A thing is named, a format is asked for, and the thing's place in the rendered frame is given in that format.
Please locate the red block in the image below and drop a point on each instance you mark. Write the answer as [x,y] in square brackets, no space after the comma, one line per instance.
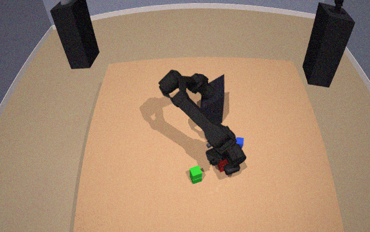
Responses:
[221,164]

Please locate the blue block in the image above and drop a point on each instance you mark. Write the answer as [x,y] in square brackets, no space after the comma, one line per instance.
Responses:
[240,141]

